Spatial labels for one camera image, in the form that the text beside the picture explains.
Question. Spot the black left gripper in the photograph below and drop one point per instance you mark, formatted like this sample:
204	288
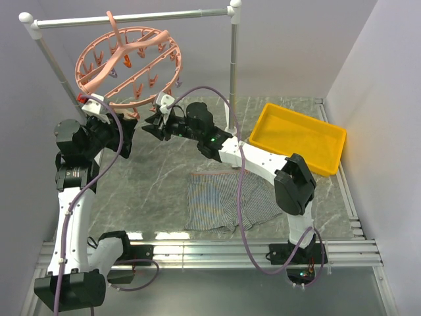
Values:
110	127

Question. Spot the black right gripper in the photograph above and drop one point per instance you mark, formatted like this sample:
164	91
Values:
156	130

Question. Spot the pink round clip hanger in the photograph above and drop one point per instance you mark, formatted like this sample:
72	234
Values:
128	69

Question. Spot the grey striped boxer underwear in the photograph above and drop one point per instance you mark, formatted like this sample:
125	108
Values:
212	201

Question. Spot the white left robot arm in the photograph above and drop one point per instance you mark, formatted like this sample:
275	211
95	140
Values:
76	279

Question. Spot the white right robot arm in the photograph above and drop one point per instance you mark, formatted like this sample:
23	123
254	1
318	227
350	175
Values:
294	184

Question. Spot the black underwear white waistband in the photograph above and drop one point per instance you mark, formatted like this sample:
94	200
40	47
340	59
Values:
128	128

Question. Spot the yellow plastic tray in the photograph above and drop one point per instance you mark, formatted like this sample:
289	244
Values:
285	132

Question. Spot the silver clothes rack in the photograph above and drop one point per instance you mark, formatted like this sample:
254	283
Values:
35	28

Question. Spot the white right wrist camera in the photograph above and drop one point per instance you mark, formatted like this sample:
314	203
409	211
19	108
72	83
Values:
163	103

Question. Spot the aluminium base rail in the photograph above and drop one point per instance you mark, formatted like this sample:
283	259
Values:
231	254

